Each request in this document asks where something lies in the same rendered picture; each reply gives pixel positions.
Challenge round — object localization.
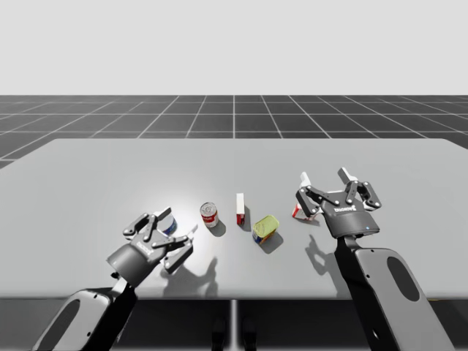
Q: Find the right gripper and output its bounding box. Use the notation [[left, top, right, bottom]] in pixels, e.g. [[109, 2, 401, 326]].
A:
[[295, 167, 383, 240]]

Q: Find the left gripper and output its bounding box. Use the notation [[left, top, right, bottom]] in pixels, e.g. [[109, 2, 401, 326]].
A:
[[105, 206, 200, 290]]

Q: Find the green and blue rectangular can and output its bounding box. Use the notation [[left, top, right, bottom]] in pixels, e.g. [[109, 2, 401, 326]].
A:
[[252, 214, 281, 245]]

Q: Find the blue flat can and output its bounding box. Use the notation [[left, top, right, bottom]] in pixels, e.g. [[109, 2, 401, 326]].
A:
[[154, 210, 179, 236]]

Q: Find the red and white carton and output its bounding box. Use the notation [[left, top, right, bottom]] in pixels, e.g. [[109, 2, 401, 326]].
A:
[[291, 203, 321, 223]]

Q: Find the red and white can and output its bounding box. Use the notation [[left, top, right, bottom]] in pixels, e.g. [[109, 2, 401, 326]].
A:
[[199, 201, 219, 229]]

